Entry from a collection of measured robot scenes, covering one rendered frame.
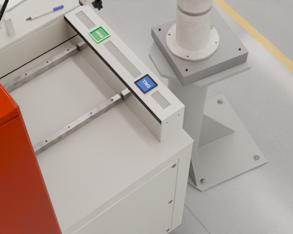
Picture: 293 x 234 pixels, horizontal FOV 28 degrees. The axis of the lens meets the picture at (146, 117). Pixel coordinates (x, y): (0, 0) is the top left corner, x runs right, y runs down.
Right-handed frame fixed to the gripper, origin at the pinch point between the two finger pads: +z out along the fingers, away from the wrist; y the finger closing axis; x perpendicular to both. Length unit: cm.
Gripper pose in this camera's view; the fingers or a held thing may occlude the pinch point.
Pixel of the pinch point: (96, 3)
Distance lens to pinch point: 189.9
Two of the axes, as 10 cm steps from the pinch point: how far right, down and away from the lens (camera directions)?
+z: 1.6, 4.1, 9.0
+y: 7.7, -6.2, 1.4
